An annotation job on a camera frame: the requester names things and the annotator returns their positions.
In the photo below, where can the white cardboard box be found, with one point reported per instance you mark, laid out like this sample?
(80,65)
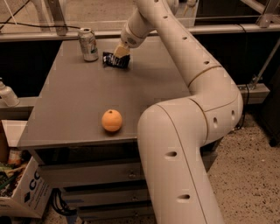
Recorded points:
(24,193)

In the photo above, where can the grey drawer cabinet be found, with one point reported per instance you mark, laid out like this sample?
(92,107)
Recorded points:
(98,172)

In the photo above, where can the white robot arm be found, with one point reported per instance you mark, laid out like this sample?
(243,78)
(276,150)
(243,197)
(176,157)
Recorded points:
(171,133)

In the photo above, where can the metal frame rail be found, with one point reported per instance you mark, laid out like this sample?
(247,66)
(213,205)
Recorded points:
(196,30)

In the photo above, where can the white plastic bottle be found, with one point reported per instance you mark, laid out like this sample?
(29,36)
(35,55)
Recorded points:
(8,95)

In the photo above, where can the orange fruit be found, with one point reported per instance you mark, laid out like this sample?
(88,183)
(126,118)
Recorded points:
(112,120)

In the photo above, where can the silver green 7up can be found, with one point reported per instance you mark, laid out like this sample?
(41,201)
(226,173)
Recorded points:
(88,44)

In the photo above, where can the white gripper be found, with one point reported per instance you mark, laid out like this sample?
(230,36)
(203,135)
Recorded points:
(129,38)

